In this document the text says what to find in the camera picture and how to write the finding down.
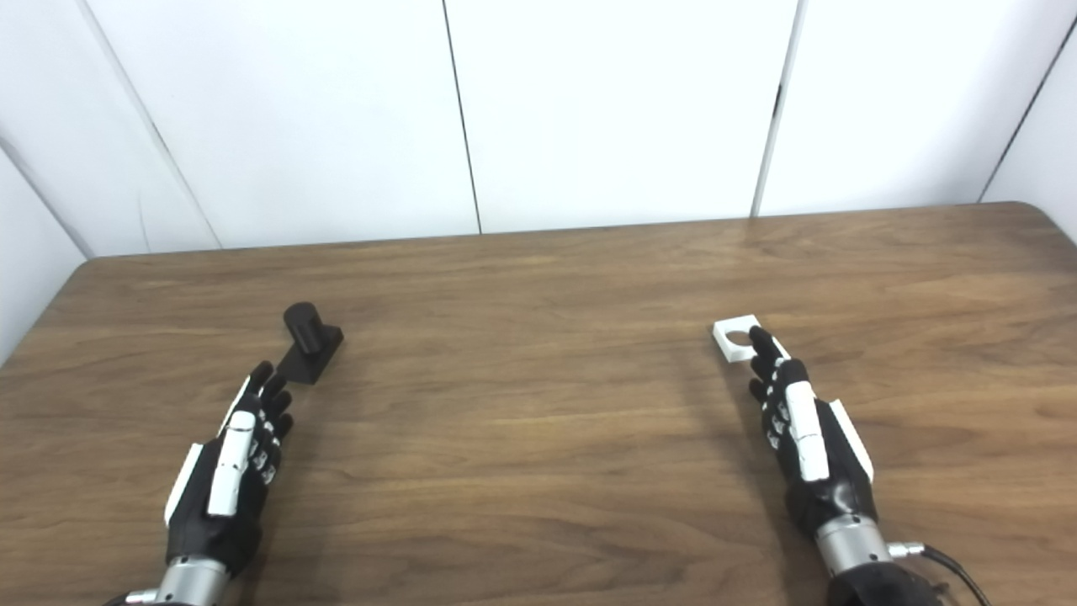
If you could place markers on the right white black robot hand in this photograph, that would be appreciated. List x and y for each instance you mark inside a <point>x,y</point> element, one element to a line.
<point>809,438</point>

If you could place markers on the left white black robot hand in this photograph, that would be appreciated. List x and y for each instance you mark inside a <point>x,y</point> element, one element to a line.
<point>227,471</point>

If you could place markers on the white square piece with hole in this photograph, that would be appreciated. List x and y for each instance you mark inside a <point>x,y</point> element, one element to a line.
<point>740,352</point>

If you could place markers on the black peg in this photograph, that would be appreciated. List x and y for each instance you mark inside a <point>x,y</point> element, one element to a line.
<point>310,349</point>

